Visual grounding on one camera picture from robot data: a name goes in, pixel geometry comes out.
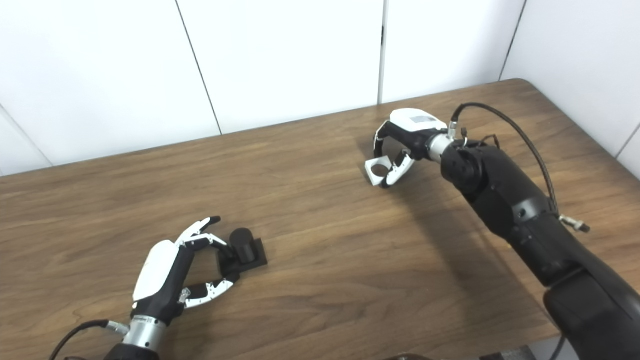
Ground white and black left hand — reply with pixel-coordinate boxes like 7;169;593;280
131;216;240;328

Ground white and black right hand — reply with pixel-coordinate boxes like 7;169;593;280
372;108;449;190

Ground white square piece with hole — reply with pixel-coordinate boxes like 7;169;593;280
364;156;396;187

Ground black peg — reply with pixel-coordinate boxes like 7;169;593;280
218;228;269;275

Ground thin wires on right arm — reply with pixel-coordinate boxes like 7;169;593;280
460;127;501;151

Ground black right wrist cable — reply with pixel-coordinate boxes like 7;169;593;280
449;102;591;233

